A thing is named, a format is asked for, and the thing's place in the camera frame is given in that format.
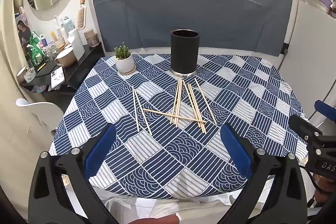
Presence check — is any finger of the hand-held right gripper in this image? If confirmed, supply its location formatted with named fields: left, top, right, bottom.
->
left=289, top=114, right=324, bottom=147
left=314, top=100, right=336, bottom=121

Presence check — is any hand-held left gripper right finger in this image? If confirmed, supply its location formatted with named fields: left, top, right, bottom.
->
left=220, top=123, right=308, bottom=224

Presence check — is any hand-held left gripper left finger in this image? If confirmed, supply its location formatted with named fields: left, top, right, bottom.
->
left=28, top=123, right=117, bottom=224

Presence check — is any bunch of wooden chopsticks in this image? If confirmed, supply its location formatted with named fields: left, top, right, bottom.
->
left=132, top=77, right=218, bottom=134

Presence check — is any black cylindrical utensil holder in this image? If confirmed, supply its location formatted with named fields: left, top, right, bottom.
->
left=169, top=28, right=200, bottom=79

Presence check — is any blue patterned tablecloth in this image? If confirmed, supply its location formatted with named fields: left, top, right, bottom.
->
left=49, top=53, right=310, bottom=199

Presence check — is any white cabinet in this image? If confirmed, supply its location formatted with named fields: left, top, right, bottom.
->
left=282, top=0, right=336, bottom=122

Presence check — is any white chair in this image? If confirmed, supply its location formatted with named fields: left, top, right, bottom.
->
left=15, top=97, right=65, bottom=133

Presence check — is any person's light clothing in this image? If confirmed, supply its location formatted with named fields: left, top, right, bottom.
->
left=104, top=194, right=238, bottom=224

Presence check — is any wooden coaster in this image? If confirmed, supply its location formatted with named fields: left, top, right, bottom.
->
left=119, top=64, right=137, bottom=76

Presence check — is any white printed paper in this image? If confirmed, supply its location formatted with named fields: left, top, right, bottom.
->
left=49, top=67, right=66, bottom=88

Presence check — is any person's bare leg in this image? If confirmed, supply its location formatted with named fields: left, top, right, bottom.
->
left=129, top=214, right=181, bottom=224

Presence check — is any small cactus in white pot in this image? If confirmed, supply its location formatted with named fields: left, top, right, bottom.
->
left=114, top=42, right=135, bottom=73

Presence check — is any cream pot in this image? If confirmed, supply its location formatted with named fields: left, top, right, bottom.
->
left=54, top=49, right=78, bottom=68

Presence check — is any small white box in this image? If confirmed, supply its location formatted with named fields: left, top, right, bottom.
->
left=23, top=69, right=38, bottom=83

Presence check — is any white pouch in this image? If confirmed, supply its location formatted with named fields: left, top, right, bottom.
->
left=67, top=28, right=86, bottom=61

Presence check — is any beige jar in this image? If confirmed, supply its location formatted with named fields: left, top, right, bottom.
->
left=84, top=29, right=100, bottom=48

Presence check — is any green packet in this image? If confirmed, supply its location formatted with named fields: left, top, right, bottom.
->
left=29, top=31, right=44, bottom=66

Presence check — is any pale teal bottle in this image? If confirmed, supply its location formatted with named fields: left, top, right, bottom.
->
left=63, top=17, right=76, bottom=31

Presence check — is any wooden hairbrush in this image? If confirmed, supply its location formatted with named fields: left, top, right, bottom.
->
left=76, top=0, right=88, bottom=30

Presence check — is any cream curtain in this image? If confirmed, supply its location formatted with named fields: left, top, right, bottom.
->
left=0, top=0, right=32, bottom=98

